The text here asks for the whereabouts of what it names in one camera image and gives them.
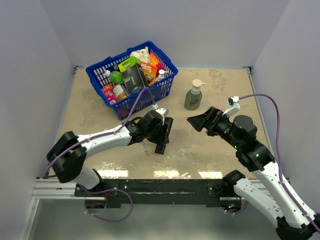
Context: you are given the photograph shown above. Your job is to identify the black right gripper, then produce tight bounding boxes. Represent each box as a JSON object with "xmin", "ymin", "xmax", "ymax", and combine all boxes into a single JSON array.
[{"xmin": 187, "ymin": 106, "xmax": 242, "ymax": 149}]

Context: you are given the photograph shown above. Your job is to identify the black remote control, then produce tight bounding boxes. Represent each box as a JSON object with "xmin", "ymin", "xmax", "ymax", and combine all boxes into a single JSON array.
[{"xmin": 154, "ymin": 143, "xmax": 166, "ymax": 155}]

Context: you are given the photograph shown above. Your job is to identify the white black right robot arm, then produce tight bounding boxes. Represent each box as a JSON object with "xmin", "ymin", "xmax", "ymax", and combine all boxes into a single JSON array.
[{"xmin": 187, "ymin": 107, "xmax": 320, "ymax": 240}]

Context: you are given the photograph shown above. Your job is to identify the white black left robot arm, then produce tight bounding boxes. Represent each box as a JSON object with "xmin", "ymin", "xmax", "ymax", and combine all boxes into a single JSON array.
[{"xmin": 46, "ymin": 108, "xmax": 174, "ymax": 196}]

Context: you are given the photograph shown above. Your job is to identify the grey soap pump bottle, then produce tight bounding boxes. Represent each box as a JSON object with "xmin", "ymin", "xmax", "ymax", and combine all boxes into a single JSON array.
[{"xmin": 184, "ymin": 79, "xmax": 206, "ymax": 111}]

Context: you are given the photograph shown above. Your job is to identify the blue plastic shopping basket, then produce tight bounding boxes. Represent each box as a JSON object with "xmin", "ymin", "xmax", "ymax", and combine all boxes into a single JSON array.
[{"xmin": 85, "ymin": 40, "xmax": 178, "ymax": 120}]

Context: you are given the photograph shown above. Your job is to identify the white pump bottle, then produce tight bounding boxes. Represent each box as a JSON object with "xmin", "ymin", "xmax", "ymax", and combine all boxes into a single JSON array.
[{"xmin": 155, "ymin": 69, "xmax": 168, "ymax": 83}]

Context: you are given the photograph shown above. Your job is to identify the orange labelled jar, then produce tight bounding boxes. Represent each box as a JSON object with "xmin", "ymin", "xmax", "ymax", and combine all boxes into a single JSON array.
[{"xmin": 112, "ymin": 84, "xmax": 128, "ymax": 101}]

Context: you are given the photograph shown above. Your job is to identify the black green razor box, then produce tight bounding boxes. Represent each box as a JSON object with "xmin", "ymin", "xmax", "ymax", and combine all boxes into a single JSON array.
[{"xmin": 118, "ymin": 56, "xmax": 149, "ymax": 95}]

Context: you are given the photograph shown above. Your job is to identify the orange razor blade box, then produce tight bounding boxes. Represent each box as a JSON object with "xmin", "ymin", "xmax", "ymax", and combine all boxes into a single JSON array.
[{"xmin": 140, "ymin": 61, "xmax": 158, "ymax": 86}]

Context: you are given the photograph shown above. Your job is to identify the pink snack packet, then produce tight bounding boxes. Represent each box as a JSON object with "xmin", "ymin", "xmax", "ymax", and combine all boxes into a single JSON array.
[{"xmin": 101, "ymin": 84, "xmax": 117, "ymax": 105}]

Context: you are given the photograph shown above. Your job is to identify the green round bottle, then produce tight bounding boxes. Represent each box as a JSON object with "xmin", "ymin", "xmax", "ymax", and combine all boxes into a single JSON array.
[{"xmin": 103, "ymin": 70, "xmax": 124, "ymax": 85}]

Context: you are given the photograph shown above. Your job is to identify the beige crumpled bag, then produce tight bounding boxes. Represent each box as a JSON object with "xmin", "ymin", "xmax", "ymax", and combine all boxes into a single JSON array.
[{"xmin": 129, "ymin": 46, "xmax": 151, "ymax": 63}]

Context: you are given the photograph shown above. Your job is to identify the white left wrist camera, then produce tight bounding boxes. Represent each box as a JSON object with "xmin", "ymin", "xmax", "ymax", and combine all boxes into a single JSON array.
[{"xmin": 152, "ymin": 103, "xmax": 169, "ymax": 123}]

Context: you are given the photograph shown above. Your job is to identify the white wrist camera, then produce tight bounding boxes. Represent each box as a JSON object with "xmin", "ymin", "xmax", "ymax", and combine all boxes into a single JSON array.
[
  {"xmin": 152, "ymin": 103, "xmax": 169, "ymax": 123},
  {"xmin": 223, "ymin": 96, "xmax": 241, "ymax": 118}
]

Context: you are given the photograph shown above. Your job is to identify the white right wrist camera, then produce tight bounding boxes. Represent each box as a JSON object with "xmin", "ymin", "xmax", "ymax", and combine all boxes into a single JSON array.
[{"xmin": 223, "ymin": 96, "xmax": 241, "ymax": 118}]

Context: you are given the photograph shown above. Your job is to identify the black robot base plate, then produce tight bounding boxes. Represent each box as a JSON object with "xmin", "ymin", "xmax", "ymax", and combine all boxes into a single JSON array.
[{"xmin": 74, "ymin": 179, "xmax": 246, "ymax": 212}]

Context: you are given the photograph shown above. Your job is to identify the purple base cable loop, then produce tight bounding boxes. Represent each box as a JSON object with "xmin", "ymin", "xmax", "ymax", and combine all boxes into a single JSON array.
[{"xmin": 84, "ymin": 189, "xmax": 135, "ymax": 224}]

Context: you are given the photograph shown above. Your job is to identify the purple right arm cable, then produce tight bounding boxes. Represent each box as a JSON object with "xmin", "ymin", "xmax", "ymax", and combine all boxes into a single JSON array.
[{"xmin": 236, "ymin": 93, "xmax": 320, "ymax": 232}]

